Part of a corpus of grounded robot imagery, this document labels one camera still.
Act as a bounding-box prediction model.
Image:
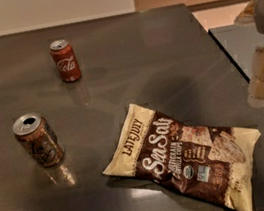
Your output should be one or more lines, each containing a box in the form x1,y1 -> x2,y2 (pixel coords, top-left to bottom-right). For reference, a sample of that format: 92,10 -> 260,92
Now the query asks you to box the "red coke can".
49,39 -> 82,83

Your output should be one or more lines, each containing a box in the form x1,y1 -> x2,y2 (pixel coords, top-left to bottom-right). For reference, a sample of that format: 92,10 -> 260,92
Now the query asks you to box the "grey side table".
207,18 -> 264,161

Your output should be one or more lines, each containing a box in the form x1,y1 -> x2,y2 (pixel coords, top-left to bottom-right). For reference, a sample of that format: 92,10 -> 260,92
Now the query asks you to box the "brown chip bag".
103,104 -> 260,211

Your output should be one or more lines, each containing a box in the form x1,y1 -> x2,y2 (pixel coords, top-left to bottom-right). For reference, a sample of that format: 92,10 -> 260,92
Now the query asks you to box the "brown soda can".
12,113 -> 64,168

